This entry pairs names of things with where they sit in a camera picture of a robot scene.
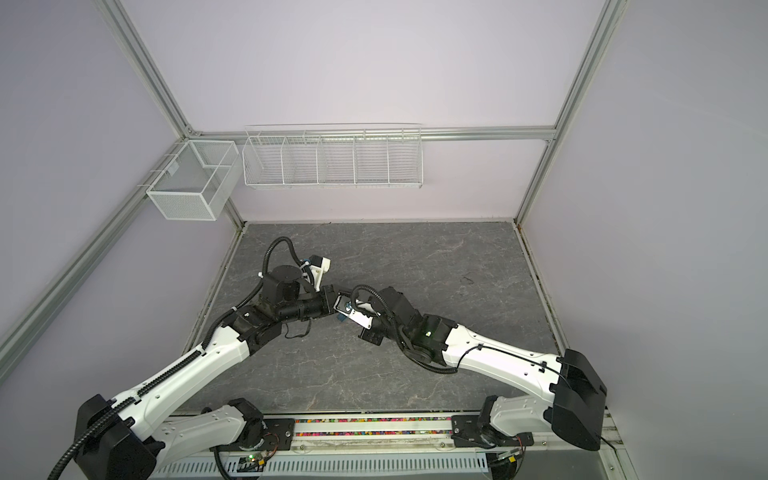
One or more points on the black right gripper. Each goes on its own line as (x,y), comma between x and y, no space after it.
(370,336)

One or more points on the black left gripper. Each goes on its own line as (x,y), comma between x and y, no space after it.
(328,296)

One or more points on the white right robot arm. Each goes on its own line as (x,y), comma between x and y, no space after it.
(563,392)

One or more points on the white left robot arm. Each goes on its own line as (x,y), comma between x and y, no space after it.
(131,435)

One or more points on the white mesh box basket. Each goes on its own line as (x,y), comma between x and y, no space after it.
(197,181)

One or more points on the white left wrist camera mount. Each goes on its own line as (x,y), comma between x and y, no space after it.
(314,268)

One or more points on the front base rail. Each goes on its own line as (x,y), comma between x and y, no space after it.
(378,445)

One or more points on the white wire shelf basket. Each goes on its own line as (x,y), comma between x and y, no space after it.
(333,155)

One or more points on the aluminium frame rails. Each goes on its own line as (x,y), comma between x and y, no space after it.
(19,339)

